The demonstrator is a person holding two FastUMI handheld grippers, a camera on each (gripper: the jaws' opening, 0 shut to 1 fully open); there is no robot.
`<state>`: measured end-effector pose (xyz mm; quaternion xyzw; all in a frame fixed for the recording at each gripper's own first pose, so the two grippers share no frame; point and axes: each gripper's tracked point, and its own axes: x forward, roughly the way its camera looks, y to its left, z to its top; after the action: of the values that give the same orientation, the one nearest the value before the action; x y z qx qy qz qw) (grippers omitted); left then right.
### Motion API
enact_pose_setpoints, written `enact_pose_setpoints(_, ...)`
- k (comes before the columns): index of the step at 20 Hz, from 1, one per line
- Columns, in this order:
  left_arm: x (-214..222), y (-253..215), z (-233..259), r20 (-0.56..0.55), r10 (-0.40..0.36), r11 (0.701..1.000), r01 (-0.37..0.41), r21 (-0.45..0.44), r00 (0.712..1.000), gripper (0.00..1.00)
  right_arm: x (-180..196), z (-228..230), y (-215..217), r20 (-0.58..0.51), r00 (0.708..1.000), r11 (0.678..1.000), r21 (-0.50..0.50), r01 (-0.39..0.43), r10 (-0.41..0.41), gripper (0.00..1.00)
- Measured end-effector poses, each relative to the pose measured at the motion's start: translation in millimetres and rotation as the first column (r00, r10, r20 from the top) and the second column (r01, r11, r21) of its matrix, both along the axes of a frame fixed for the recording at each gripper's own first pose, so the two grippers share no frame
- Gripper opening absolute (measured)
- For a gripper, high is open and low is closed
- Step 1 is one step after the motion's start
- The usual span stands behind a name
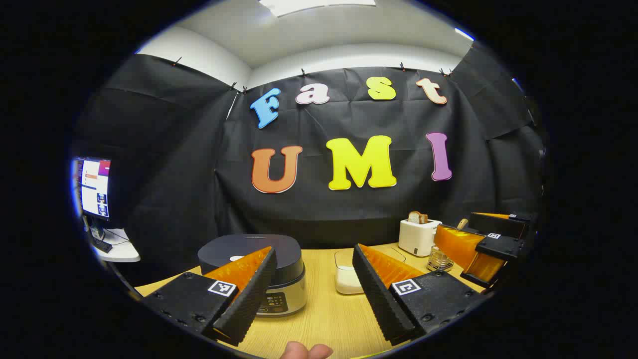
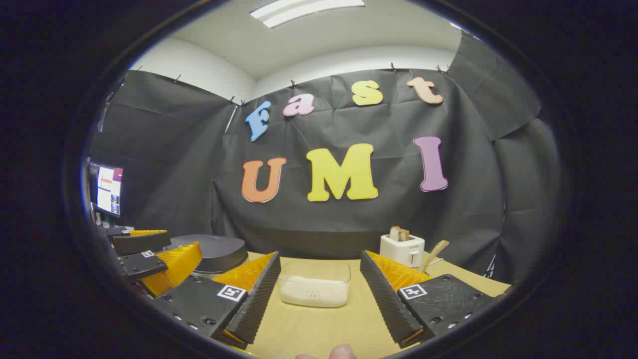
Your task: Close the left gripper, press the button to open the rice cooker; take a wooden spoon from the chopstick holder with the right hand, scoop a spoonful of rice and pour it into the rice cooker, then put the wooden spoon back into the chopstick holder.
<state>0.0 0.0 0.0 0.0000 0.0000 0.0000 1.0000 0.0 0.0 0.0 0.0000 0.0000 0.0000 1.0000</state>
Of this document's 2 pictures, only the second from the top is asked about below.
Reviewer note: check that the computer monitor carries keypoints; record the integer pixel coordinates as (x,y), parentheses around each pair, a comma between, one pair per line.
(108,189)

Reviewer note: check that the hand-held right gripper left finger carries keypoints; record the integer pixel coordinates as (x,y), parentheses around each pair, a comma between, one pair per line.
(256,299)

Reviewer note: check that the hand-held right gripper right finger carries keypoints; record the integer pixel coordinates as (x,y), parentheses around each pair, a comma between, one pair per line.
(386,299)

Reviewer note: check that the black silver rice cooker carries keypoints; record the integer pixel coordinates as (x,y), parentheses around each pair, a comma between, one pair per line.
(219,252)

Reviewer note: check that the toast bread slice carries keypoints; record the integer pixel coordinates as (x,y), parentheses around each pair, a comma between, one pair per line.
(404,235)
(394,233)

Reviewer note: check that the wooden spoon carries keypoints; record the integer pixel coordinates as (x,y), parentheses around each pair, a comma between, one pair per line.
(436,249)

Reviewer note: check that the ceiling light panel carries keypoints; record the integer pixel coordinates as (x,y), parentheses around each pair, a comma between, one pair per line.
(304,9)

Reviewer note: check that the black backdrop cloth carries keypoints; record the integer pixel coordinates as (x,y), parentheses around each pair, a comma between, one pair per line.
(349,224)

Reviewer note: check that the white toaster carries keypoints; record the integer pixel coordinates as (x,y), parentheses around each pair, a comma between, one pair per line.
(401,252)

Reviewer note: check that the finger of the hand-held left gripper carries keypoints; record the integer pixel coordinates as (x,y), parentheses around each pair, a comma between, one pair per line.
(142,243)
(174,269)

